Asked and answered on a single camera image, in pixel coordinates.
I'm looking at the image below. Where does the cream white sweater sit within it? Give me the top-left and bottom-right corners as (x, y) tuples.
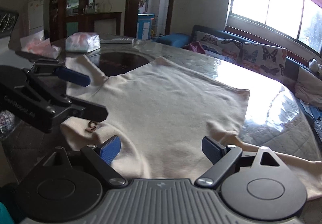
(59, 54), (322, 201)

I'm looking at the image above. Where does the pink plastic bag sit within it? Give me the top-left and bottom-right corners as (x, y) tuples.
(20, 37), (62, 59)

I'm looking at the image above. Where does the white tissue pack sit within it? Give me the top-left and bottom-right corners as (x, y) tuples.
(65, 32), (100, 53)

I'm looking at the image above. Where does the grey quilted star tablecloth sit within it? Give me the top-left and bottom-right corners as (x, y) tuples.
(50, 35), (322, 161)

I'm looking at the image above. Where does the white refrigerator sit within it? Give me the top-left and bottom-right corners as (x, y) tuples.
(27, 0), (44, 35)

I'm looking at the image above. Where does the grey remote control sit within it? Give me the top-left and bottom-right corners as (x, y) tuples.
(100, 38), (134, 44)

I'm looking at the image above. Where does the dark wooden cabinet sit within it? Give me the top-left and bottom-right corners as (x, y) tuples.
(49, 0), (122, 41)

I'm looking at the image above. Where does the blue white small cabinet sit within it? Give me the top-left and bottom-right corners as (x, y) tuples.
(136, 13), (155, 40)

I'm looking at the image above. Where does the butterfly cushion left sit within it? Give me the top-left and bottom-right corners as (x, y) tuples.
(193, 31), (242, 64)

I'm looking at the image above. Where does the butterfly cushion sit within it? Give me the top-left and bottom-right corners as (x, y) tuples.
(193, 31), (242, 64)
(241, 42), (288, 82)

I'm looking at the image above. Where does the grey plain cushion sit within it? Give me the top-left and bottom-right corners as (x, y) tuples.
(295, 67), (322, 109)

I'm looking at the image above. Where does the butterfly cushion right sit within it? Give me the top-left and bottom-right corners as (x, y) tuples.
(241, 42), (288, 82)

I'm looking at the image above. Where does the pink cloth on sofa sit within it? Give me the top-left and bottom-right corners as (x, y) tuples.
(183, 41), (206, 55)

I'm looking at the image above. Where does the white plush toy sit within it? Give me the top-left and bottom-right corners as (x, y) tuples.
(308, 59), (322, 76)

